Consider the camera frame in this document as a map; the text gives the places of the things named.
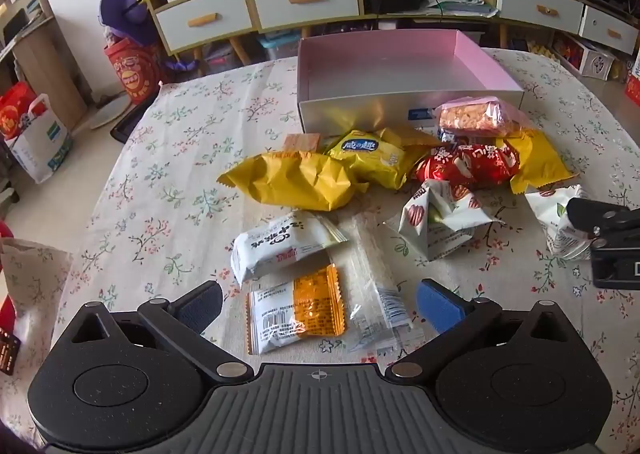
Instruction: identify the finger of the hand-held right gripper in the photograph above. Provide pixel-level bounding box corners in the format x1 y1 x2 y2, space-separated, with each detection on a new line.
566 197 632 241

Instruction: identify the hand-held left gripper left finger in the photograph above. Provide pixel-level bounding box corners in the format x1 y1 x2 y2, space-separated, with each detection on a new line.
65 281 253 383

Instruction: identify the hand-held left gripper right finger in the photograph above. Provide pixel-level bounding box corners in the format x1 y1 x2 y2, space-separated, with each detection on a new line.
385 278 576 382

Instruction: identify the white packet with red print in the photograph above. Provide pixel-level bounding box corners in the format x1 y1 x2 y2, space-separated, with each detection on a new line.
384 179 506 262
525 184 593 262

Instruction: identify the clear packet with white cake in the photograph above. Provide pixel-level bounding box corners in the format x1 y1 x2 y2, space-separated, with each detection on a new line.
345 214 426 355

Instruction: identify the yellow snack packet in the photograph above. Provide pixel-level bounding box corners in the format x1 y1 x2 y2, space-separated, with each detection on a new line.
217 151 368 212
495 129 578 195
382 127 442 151

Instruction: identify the white packet with black print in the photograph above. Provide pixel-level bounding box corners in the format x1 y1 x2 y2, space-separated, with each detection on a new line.
230 211 349 291

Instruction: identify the orange and white snack packet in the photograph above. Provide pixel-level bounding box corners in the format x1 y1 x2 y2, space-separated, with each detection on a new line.
246 264 347 356

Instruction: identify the pink clear rice cracker packet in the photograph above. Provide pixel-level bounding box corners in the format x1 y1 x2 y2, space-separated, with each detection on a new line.
432 95 535 137

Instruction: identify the small blue white snack packet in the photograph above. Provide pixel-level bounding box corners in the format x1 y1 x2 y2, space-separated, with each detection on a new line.
437 127 471 145

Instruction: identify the yellow packet with blue label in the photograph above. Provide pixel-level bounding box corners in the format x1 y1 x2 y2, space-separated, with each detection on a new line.
325 127 408 190

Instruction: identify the brown wafer cracker packet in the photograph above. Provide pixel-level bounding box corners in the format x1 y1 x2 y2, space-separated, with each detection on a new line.
282 133 322 153

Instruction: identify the pink and white cardboard box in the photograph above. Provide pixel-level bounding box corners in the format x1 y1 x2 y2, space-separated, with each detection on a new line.
297 29 525 135

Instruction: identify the white printed storage box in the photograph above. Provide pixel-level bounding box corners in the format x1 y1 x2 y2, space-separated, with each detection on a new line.
582 42 618 80

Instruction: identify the beige floral cloth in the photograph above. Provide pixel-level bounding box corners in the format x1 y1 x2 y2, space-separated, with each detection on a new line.
0 237 73 350

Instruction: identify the black ribbed tray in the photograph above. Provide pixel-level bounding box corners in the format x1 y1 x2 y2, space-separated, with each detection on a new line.
110 107 151 145

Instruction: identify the round white board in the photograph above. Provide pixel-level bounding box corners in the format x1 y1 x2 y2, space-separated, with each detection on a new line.
90 99 136 130

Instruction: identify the red paper gift bag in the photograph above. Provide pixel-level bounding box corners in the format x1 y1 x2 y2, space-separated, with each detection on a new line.
104 39 163 105

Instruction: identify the clear plastic storage box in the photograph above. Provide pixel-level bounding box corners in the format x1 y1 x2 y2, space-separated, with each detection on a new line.
257 32 301 60

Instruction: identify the wooden desk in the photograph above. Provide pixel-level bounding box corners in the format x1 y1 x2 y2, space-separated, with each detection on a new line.
0 0 88 130

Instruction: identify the purple plush toy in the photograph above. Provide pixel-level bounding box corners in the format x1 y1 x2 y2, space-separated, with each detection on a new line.
99 0 161 48

